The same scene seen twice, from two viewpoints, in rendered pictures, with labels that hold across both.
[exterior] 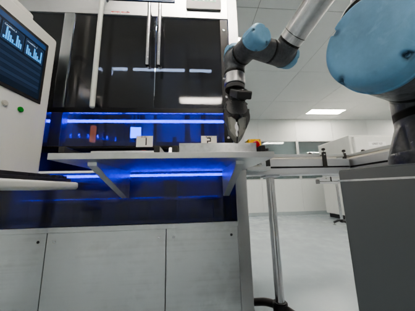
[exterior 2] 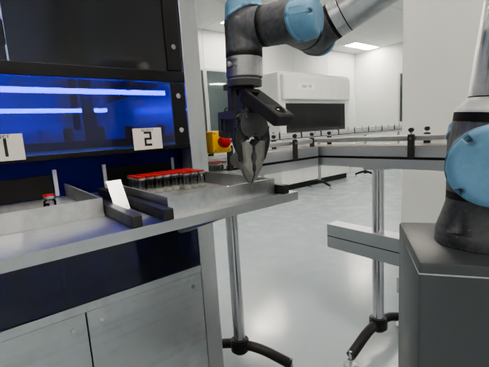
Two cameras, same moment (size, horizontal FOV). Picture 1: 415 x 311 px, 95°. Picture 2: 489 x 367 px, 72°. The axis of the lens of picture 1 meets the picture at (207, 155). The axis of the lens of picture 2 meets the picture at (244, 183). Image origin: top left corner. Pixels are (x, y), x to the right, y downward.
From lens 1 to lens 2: 0.40 m
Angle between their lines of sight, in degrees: 39
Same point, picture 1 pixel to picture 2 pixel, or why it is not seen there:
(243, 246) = (209, 296)
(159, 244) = (75, 341)
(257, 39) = (313, 29)
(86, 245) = not seen: outside the picture
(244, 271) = (212, 327)
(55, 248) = not seen: outside the picture
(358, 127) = (284, 54)
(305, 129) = (217, 49)
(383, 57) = not seen: outside the picture
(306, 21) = (369, 12)
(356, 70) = (479, 192)
